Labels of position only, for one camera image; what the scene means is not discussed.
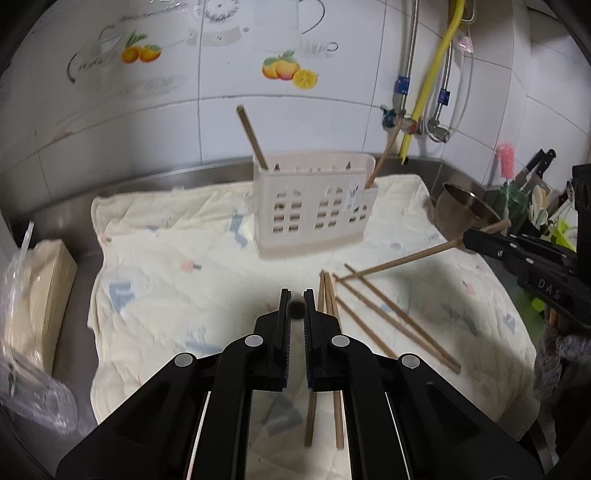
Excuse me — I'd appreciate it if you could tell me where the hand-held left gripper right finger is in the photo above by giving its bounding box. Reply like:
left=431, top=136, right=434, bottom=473
left=303, top=289, right=542, bottom=480

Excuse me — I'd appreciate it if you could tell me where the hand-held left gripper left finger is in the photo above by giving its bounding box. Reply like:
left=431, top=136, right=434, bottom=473
left=55, top=288, right=293, bottom=480

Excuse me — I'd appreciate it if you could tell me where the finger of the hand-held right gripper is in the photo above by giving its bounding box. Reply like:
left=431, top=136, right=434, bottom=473
left=463, top=228, right=578, bottom=278

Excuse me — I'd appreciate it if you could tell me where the wooden chopstick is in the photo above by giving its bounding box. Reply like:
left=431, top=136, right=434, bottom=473
left=332, top=274, right=451, bottom=365
left=332, top=239, right=462, bottom=283
left=344, top=263, right=462, bottom=374
left=236, top=105, right=269, bottom=169
left=365, top=124, right=402, bottom=190
left=335, top=298, right=400, bottom=361

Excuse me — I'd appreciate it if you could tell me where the beige plastic utensil holder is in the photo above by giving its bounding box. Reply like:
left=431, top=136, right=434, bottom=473
left=252, top=152, right=377, bottom=260

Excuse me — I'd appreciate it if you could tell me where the person's right hand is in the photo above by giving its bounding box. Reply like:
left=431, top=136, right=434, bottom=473
left=534, top=323, right=591, bottom=418

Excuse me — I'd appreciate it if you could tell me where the stainless steel bowl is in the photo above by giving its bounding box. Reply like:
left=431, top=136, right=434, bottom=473
left=431, top=182, right=505, bottom=241

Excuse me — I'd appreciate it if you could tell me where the white plastic spoon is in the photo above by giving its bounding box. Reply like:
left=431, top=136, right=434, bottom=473
left=531, top=185, right=551, bottom=227

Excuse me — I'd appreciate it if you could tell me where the pink bottle brush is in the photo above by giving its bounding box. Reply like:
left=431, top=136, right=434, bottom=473
left=496, top=142, right=517, bottom=217

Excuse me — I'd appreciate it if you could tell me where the printed quilted cloth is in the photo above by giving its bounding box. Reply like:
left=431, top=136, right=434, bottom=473
left=88, top=173, right=539, bottom=425

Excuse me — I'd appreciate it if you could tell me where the metal water valve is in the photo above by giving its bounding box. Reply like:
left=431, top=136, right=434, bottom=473
left=426, top=117, right=452, bottom=144
left=379, top=105, right=419, bottom=136

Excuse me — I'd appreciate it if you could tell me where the clear plastic bag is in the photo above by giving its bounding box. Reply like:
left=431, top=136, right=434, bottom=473
left=0, top=222, right=79, bottom=435

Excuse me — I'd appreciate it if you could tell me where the black handled knife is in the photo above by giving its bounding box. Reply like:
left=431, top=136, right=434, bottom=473
left=531, top=148, right=557, bottom=183
left=516, top=150, right=546, bottom=192

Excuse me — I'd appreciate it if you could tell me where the braided metal hose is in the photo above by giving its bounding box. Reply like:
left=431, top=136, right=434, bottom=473
left=394, top=0, right=422, bottom=116
left=431, top=28, right=462, bottom=134

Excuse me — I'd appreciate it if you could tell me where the yellow corrugated hose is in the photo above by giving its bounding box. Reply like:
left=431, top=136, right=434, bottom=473
left=399, top=0, right=468, bottom=164

